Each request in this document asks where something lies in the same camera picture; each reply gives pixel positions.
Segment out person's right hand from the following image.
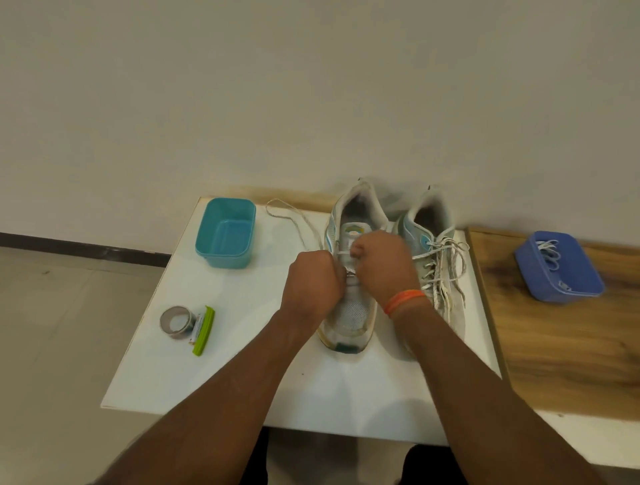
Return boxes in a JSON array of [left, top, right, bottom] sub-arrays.
[[349, 231, 423, 312]]

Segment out person's left hand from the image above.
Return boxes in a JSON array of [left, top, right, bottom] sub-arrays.
[[279, 249, 347, 330]]

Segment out worn white sneaker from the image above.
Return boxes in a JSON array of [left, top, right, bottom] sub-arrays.
[[392, 185, 471, 358], [317, 178, 390, 354]]

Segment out person's left forearm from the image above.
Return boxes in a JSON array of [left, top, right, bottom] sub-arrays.
[[95, 309, 321, 485]]

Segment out person's right forearm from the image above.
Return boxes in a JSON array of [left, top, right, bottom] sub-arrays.
[[392, 297, 606, 485]]

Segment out orange thread wristband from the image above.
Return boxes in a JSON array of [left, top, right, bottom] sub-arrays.
[[383, 289, 429, 318]]

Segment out teal plastic container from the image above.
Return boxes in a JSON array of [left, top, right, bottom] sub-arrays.
[[195, 197, 257, 270]]

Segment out green utility cutter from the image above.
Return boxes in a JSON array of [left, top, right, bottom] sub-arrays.
[[189, 305, 216, 357]]

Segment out grey tape roll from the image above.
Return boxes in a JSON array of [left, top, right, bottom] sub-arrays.
[[159, 306, 197, 340]]

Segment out blue plastic container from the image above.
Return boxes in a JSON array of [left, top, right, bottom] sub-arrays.
[[514, 231, 607, 304]]

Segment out black trousers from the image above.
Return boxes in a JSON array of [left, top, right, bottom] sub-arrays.
[[239, 427, 469, 485]]

